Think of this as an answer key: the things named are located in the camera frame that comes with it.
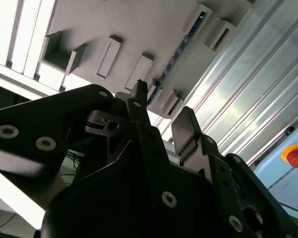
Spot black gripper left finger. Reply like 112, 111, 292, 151
0, 80, 180, 209

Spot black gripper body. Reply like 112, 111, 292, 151
41, 138, 264, 238

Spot blue RAM stick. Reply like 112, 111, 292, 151
147, 9, 211, 104

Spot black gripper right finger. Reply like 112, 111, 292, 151
171, 106, 298, 238

